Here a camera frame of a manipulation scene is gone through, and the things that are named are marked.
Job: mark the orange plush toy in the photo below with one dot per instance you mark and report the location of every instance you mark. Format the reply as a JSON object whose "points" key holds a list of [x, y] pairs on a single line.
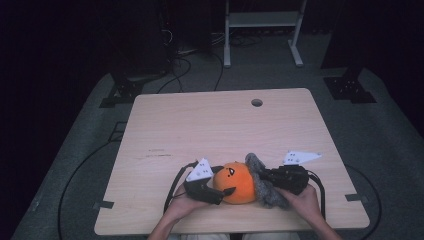
{"points": [[235, 185]]}

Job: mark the grey tape strip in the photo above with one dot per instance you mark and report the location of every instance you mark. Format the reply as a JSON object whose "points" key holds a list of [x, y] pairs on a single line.
{"points": [[356, 198], [104, 205]]}

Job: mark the black stand base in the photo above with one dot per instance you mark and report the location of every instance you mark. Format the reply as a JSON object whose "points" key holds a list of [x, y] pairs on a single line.
{"points": [[348, 90], [121, 95]]}

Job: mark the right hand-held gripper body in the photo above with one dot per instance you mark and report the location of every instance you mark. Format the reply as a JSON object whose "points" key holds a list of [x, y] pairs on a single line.
{"points": [[293, 180]]}

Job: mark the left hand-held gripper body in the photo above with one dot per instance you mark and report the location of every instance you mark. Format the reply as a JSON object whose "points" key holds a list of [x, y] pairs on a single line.
{"points": [[200, 190]]}

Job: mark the person's left hand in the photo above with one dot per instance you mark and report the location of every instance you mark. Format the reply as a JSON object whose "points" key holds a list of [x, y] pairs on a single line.
{"points": [[185, 208]]}

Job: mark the white metal stand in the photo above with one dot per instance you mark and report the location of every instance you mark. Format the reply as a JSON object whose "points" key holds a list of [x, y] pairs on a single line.
{"points": [[263, 19]]}

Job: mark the person's right hand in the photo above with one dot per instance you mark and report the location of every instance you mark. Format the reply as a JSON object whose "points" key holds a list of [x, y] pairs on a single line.
{"points": [[305, 203]]}

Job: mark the grey fluffy towel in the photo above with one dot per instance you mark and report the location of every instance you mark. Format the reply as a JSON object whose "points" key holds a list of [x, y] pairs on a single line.
{"points": [[270, 196]]}

